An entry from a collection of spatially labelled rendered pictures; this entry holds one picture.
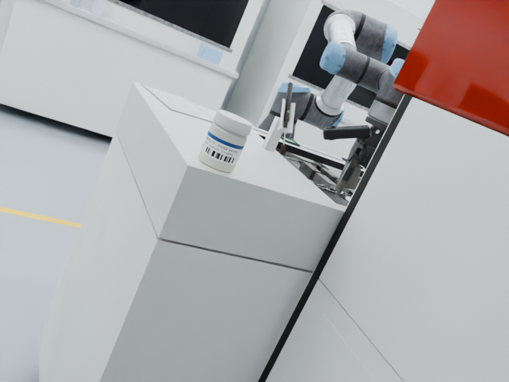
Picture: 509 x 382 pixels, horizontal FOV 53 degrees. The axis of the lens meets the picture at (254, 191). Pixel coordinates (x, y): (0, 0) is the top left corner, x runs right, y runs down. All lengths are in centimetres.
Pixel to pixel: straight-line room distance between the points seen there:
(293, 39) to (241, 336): 376
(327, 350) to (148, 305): 35
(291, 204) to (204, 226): 17
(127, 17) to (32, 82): 86
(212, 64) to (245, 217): 325
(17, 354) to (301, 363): 108
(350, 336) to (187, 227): 35
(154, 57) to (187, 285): 319
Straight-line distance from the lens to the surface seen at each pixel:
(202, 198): 90
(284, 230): 100
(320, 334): 104
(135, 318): 101
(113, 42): 400
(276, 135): 129
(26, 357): 188
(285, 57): 464
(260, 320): 110
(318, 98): 199
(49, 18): 396
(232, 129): 89
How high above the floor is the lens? 120
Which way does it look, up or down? 15 degrees down
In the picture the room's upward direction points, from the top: 24 degrees clockwise
